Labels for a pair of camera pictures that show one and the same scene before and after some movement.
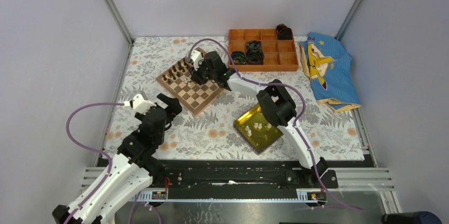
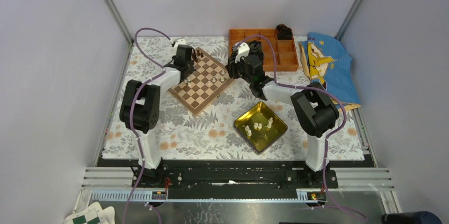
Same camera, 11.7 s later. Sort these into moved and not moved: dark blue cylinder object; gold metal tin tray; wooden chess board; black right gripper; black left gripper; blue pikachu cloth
Moved: black right gripper; black left gripper
Not moved: gold metal tin tray; wooden chess board; blue pikachu cloth; dark blue cylinder object
